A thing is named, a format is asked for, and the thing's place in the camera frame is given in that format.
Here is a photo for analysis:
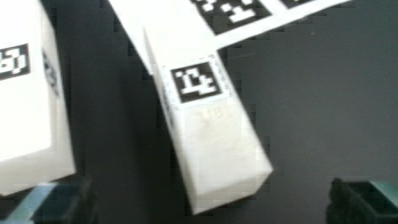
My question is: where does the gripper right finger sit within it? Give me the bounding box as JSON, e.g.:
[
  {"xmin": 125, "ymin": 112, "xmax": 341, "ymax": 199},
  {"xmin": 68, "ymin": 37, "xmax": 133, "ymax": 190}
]
[{"xmin": 325, "ymin": 178, "xmax": 398, "ymax": 224}]

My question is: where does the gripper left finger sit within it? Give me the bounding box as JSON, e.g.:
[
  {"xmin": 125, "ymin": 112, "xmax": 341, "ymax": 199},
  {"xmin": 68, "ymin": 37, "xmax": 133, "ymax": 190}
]
[{"xmin": 0, "ymin": 180, "xmax": 93, "ymax": 224}]

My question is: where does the white desk leg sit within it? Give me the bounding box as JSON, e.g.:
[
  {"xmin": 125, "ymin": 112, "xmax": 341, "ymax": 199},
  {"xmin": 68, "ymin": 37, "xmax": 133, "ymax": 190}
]
[
  {"xmin": 144, "ymin": 29, "xmax": 274, "ymax": 214},
  {"xmin": 0, "ymin": 0, "xmax": 77, "ymax": 196}
]

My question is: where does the white marker base plate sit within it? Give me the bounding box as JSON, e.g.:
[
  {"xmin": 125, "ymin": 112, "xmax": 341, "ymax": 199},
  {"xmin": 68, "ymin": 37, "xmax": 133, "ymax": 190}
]
[{"xmin": 109, "ymin": 0, "xmax": 350, "ymax": 70}]

